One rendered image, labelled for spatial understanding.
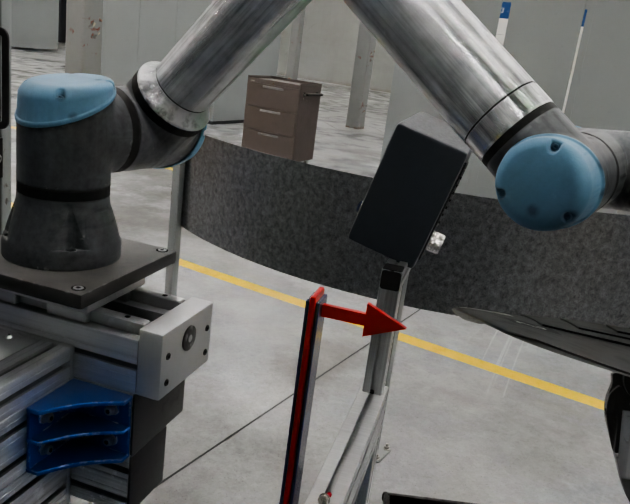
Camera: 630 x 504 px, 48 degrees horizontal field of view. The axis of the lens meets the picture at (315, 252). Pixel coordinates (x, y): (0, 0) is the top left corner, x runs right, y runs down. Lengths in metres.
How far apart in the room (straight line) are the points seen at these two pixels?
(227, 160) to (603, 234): 1.31
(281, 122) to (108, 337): 6.41
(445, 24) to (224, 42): 0.36
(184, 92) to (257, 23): 0.14
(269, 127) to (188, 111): 6.35
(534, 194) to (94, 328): 0.57
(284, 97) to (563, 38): 2.65
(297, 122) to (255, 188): 4.68
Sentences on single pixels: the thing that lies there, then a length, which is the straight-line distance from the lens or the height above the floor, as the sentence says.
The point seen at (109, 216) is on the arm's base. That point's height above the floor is 1.10.
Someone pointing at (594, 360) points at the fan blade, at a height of 1.23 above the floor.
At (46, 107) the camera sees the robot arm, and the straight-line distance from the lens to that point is 0.91.
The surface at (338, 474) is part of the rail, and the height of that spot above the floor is 0.85.
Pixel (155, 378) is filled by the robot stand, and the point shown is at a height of 0.93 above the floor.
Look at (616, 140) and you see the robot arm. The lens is 0.71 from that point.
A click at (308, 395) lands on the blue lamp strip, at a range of 0.50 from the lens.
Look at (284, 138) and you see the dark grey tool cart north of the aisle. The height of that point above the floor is 0.34.
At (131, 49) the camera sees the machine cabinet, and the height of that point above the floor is 0.84.
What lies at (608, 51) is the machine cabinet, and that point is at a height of 1.54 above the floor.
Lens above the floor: 1.36
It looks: 17 degrees down
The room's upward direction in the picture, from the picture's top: 8 degrees clockwise
